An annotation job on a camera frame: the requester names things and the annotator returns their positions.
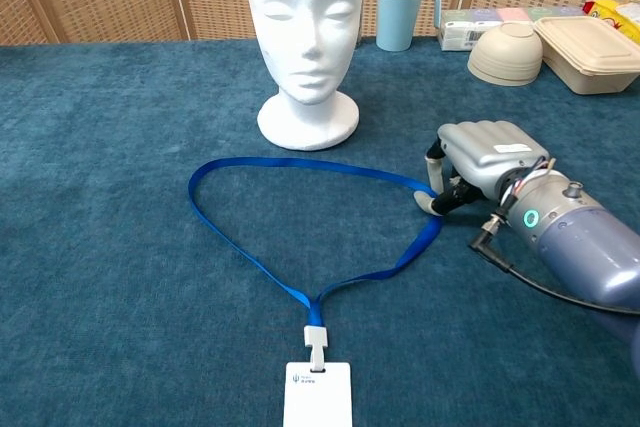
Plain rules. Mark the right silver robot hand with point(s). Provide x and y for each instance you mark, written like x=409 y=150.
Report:
x=490 y=149

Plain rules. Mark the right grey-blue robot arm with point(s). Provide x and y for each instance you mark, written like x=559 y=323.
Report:
x=585 y=242

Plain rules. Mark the beige upturned bowl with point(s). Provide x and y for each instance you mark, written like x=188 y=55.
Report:
x=505 y=57

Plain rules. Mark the multicolour tissue packet bundle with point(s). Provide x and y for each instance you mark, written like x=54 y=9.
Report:
x=457 y=32

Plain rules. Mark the beige lidded lunch box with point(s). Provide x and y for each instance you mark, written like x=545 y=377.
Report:
x=585 y=57

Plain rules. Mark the light blue mug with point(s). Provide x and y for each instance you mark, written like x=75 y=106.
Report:
x=395 y=17

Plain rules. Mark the yellow snack package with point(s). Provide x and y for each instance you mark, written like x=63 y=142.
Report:
x=612 y=12

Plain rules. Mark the white foam mannequin head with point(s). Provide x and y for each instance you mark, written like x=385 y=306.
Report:
x=305 y=22

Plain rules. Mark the blue table cloth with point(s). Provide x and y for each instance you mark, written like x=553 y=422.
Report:
x=125 y=247

